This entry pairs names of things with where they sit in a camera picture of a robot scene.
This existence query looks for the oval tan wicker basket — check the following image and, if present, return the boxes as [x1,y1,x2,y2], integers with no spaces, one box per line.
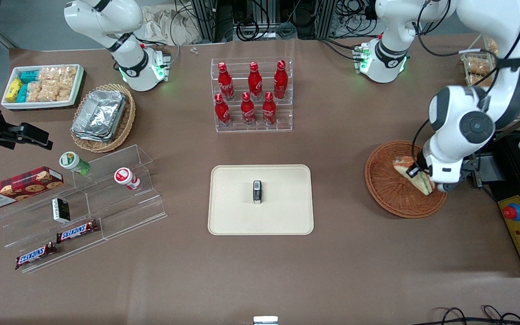
[70,83,137,153]

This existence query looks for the grey and black box unit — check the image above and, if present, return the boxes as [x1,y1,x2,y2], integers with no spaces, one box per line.
[467,153,505,187]

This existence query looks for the black cables at arm base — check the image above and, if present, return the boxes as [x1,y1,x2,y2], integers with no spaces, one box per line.
[318,37,361,62]

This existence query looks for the clear acrylic bottle rack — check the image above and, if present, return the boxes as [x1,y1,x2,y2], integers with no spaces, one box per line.
[210,56,294,133]

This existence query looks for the black coiled cable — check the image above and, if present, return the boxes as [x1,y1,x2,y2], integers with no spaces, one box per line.
[236,17,261,42]

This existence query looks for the clear acrylic stepped shelf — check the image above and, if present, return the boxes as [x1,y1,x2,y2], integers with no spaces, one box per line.
[0,144,168,275]

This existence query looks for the aluminium frame rack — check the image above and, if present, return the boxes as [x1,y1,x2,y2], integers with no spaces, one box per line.
[190,0,338,42]

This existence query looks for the round brown wicker basket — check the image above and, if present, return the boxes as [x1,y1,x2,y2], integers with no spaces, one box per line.
[365,141,449,219]

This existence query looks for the red and white yogurt bottle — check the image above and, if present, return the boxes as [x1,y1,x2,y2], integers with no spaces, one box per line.
[114,167,142,191]

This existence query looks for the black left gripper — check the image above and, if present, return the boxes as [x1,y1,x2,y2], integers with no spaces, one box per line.
[406,148,430,180]

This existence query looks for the triangular sandwich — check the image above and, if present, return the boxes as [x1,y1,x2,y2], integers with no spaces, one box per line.
[393,155,435,196]

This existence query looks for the stack of foil trays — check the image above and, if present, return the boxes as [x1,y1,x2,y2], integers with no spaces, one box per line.
[71,89,128,143]

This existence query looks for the black cable at table edge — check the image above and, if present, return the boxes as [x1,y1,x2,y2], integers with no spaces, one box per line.
[422,305,520,325]

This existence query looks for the black machine with yellow panel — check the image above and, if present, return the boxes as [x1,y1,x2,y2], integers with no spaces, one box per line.
[468,127,520,279]

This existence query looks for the white rectangular snack bin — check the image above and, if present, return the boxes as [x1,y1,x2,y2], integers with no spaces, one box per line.
[1,64,85,111]

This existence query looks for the yellow snack packet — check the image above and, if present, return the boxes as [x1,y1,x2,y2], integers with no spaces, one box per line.
[6,77,24,102]

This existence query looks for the small black and white carton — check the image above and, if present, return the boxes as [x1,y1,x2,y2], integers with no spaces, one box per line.
[51,197,71,223]

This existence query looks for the green bottle with white cap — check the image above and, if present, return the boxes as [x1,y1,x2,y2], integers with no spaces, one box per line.
[59,151,92,176]

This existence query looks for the clear bag of rice crackers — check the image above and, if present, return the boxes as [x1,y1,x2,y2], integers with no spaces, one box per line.
[39,66,78,102]
[25,80,44,103]

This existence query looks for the red tartan cookie box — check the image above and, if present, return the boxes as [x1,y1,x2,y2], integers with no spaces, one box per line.
[0,166,65,212]

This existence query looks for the snickers chocolate bar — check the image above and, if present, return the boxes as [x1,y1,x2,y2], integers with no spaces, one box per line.
[14,242,58,270]
[56,219,100,244]

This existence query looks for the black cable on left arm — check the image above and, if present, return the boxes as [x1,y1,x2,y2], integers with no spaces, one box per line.
[411,0,520,173]

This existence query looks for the red cola bottle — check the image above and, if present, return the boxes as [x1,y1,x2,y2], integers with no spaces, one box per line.
[262,91,277,126]
[274,60,289,100]
[247,61,263,101]
[218,62,235,101]
[241,92,256,126]
[214,93,232,128]

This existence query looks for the beige crumpled cloth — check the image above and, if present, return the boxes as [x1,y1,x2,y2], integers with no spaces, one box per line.
[140,5,203,46]

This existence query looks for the cream rectangular tray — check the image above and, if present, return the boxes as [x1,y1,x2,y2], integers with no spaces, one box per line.
[208,164,315,236]

